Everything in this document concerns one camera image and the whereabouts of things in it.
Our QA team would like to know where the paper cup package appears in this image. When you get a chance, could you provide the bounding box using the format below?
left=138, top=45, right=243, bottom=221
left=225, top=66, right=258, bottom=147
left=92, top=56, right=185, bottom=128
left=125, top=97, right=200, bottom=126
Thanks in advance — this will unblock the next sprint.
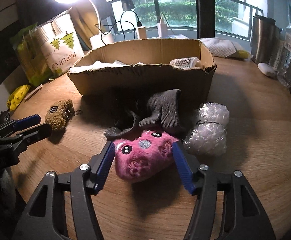
left=35, top=10, right=84, bottom=77

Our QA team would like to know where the small wooden stick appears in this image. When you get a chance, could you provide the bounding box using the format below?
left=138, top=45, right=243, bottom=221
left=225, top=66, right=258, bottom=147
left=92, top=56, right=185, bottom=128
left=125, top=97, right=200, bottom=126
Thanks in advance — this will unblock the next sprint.
left=24, top=84, right=43, bottom=101

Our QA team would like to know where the pink plush toy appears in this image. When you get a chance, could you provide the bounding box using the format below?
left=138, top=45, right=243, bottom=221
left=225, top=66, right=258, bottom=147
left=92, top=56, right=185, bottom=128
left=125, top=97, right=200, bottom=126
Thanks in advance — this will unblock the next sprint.
left=114, top=130, right=177, bottom=183

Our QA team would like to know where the yellow packet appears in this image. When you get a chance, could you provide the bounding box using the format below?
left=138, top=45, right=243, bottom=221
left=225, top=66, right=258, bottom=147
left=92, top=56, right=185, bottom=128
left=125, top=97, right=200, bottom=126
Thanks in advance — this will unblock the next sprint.
left=7, top=85, right=31, bottom=112

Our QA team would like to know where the green plastic package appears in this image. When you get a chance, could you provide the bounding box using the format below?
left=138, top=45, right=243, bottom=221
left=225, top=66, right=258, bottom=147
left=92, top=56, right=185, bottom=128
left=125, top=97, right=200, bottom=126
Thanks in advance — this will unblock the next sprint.
left=9, top=23, right=53, bottom=87

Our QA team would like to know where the steel thermos mug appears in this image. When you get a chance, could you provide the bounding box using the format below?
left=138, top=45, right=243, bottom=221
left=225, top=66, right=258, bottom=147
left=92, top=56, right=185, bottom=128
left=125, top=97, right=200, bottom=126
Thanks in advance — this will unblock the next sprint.
left=250, top=15, right=278, bottom=64

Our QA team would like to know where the bubble wrap roll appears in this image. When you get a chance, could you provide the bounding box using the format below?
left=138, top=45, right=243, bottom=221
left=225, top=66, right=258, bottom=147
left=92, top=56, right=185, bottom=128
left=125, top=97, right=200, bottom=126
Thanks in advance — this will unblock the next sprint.
left=183, top=102, right=229, bottom=156

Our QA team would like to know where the white charger with black cable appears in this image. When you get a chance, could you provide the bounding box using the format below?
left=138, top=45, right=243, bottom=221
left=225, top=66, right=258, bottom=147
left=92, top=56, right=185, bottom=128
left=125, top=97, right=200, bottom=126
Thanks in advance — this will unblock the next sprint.
left=136, top=21, right=147, bottom=40

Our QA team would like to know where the brown cardboard box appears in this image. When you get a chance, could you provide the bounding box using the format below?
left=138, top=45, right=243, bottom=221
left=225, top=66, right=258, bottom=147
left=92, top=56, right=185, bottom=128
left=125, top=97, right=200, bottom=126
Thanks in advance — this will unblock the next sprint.
left=67, top=38, right=216, bottom=105

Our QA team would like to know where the white desk lamp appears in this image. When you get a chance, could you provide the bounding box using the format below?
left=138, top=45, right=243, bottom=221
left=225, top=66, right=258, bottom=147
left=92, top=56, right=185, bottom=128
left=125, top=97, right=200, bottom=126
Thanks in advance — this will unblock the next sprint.
left=55, top=0, right=114, bottom=49

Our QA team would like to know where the white earbuds case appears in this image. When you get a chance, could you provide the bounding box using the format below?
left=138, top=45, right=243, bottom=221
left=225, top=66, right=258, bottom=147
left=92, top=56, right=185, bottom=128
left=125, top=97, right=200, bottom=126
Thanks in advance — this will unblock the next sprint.
left=258, top=62, right=277, bottom=78

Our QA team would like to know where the brown plush toy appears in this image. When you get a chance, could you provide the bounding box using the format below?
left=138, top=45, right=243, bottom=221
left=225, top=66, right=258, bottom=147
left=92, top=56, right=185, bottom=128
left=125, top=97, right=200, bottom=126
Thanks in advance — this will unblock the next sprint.
left=45, top=99, right=82, bottom=132

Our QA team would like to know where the grey sock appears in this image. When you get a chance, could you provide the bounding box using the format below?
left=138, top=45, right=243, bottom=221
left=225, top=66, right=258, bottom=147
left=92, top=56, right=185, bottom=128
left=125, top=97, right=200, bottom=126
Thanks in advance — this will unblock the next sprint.
left=104, top=89, right=185, bottom=140

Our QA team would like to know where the white tissue packet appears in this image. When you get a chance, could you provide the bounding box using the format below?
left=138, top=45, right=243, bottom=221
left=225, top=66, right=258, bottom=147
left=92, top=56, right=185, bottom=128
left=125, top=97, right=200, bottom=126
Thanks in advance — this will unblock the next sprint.
left=199, top=37, right=252, bottom=60

